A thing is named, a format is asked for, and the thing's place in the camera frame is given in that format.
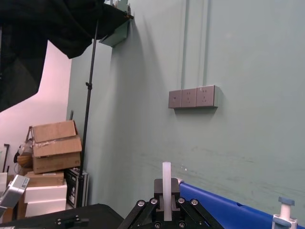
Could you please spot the blue fabric screen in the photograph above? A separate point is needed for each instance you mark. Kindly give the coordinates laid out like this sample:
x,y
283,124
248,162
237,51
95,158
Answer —
x,y
226,212

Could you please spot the flat brown cardboard box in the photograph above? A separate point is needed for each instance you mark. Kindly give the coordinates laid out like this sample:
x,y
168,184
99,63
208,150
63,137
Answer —
x,y
45,177

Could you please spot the open brown cardboard box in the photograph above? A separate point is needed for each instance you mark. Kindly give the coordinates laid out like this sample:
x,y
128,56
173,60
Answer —
x,y
57,140

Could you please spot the black equipment case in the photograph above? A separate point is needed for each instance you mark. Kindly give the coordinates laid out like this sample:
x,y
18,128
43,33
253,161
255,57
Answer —
x,y
72,188

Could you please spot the pale green wall conduit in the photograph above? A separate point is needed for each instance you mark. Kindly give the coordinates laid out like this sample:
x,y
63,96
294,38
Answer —
x,y
206,43
186,43

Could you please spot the black light stand pole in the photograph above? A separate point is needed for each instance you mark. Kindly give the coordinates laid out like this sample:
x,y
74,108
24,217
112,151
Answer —
x,y
89,100

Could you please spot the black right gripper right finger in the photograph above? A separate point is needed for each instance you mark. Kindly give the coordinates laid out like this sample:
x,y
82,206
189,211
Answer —
x,y
190,213

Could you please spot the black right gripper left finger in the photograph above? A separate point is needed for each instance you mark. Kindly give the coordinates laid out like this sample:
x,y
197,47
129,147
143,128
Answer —
x,y
143,214

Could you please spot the translucent white stirring rod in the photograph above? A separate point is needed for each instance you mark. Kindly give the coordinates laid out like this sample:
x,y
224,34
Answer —
x,y
167,181

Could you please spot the black fabric light shade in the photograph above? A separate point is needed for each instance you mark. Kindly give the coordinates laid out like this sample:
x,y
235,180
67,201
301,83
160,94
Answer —
x,y
35,31

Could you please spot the clear plastic bag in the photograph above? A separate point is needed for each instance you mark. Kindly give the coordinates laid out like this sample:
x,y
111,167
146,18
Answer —
x,y
25,150

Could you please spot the white flat box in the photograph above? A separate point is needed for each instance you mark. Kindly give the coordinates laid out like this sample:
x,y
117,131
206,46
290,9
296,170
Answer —
x,y
45,192
45,208

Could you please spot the grey wall socket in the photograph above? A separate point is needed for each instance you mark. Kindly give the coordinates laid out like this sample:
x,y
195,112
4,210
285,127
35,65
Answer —
x,y
206,96
175,99
188,97

